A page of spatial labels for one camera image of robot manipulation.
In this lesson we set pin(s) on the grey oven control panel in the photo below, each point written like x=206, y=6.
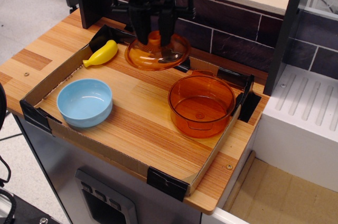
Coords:
x=105, y=205

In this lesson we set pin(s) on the cardboard fence with black tape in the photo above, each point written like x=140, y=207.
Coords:
x=138, y=136

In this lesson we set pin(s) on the orange transparent pot lid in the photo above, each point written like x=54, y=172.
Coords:
x=154, y=57

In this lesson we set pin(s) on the dark upright post right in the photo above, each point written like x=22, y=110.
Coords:
x=277, y=65

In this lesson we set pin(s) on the white toy sink drainer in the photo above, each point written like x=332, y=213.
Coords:
x=297, y=132

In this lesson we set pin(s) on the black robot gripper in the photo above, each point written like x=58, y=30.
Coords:
x=140, y=12

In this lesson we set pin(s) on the yellow toy banana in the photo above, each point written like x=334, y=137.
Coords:
x=102, y=55

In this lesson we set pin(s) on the light blue bowl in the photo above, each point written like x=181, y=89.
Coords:
x=85, y=103

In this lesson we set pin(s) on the orange transparent pot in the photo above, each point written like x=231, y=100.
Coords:
x=201, y=104

